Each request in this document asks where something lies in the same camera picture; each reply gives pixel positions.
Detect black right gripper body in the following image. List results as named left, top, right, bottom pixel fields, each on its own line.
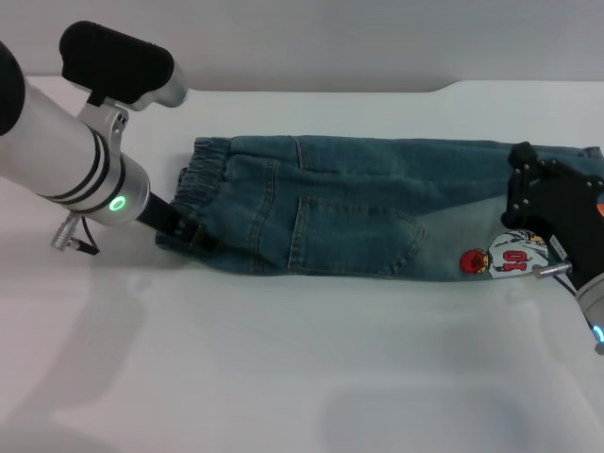
left=499, top=159, right=604, bottom=290

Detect blue denim shorts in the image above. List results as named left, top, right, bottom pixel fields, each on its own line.
left=155, top=135, right=604, bottom=284

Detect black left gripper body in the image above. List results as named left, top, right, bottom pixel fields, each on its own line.
left=136, top=190, right=200, bottom=244

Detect black cable with silver plug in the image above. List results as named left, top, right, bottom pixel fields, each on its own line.
left=531, top=262, right=580, bottom=297
left=50, top=213, right=102, bottom=257

